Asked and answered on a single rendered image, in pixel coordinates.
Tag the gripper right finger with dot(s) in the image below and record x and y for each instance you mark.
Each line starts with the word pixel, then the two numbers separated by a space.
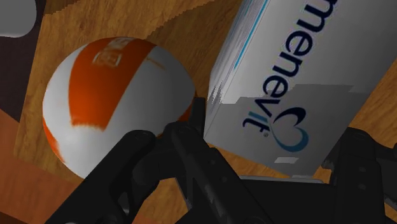
pixel 356 173

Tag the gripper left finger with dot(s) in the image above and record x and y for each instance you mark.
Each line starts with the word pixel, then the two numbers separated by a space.
pixel 192 173

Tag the orange and white ball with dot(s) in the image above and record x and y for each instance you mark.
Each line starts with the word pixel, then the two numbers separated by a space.
pixel 124 102

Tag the wooden table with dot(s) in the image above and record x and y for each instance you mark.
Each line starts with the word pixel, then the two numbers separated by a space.
pixel 192 34

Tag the white box with blue lettering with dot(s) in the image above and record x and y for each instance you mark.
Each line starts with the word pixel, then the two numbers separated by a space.
pixel 297 77

